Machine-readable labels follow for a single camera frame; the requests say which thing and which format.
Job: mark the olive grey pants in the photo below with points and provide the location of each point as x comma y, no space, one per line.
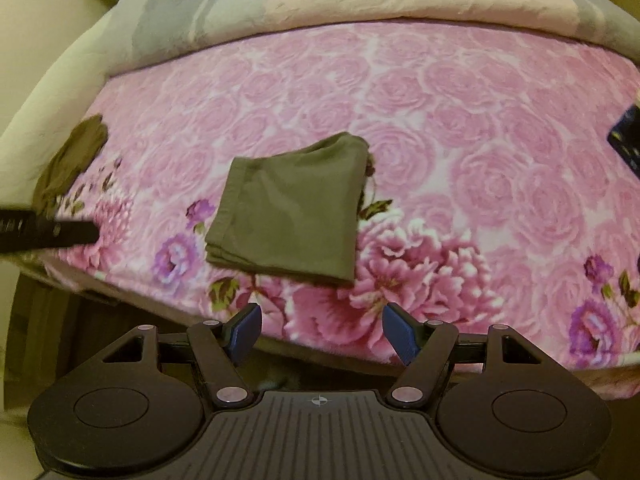
290,210

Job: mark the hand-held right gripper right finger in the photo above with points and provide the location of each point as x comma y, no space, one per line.
400,334

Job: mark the dark olive shirt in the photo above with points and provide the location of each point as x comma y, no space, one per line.
70,160

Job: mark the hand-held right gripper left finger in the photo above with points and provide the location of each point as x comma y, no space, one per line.
245,331

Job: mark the pink floral blanket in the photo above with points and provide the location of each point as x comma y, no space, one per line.
450,110

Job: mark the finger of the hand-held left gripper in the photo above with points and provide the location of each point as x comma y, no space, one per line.
45,234

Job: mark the pale green quilted blanket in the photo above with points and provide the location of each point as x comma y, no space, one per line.
40,85

